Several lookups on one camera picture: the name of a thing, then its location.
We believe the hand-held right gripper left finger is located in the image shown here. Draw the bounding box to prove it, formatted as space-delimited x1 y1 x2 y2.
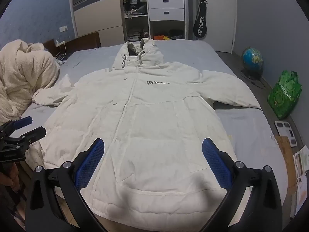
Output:
24 138 109 232

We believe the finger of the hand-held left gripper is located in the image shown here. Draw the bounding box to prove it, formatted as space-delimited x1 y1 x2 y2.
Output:
0 116 33 136
15 126 47 148

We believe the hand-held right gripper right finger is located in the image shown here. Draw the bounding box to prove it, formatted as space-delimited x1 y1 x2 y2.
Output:
200 138 283 232

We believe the white hooded coat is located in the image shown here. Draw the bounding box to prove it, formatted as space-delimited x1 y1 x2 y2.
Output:
32 38 262 223

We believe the stack of folded clothes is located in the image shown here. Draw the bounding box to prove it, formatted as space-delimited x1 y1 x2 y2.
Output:
127 29 143 41

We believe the cream fluffy blanket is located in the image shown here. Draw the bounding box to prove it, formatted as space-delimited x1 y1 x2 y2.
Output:
0 40 60 124

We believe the bed with grey sheet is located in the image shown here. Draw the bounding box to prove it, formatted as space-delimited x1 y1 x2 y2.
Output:
19 40 290 223

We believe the brown cardboard sheet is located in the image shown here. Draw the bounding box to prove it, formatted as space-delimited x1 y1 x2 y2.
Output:
275 136 297 196

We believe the white bathroom scale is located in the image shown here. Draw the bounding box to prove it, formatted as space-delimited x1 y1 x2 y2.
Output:
275 120 298 148

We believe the stack of papers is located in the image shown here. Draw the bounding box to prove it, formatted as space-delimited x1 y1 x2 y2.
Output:
290 145 309 219

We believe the green shopping bag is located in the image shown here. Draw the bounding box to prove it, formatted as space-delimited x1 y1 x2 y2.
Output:
267 70 302 120

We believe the brown wooden headboard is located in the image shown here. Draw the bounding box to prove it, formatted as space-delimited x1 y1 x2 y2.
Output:
42 32 102 54

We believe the blue globe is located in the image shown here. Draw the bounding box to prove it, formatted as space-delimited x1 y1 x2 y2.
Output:
240 46 264 80

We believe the cream wardrobe sliding door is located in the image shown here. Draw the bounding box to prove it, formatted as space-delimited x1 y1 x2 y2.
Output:
68 0 125 46

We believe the black bag on shelf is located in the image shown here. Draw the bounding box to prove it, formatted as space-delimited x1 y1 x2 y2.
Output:
169 29 185 40

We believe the black badminton racket bag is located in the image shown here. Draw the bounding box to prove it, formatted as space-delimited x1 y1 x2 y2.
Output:
193 0 208 39

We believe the white door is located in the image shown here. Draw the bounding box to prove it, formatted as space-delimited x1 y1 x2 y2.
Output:
187 0 238 54

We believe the white open shelf unit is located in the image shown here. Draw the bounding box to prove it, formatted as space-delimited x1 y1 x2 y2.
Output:
118 0 189 41

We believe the white two-drawer unit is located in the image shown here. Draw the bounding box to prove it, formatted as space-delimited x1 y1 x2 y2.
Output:
147 0 186 22

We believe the white charging cable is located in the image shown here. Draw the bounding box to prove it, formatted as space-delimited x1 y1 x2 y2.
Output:
55 44 67 61

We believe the black globe cable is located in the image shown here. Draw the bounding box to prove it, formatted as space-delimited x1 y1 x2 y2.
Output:
250 79 266 90

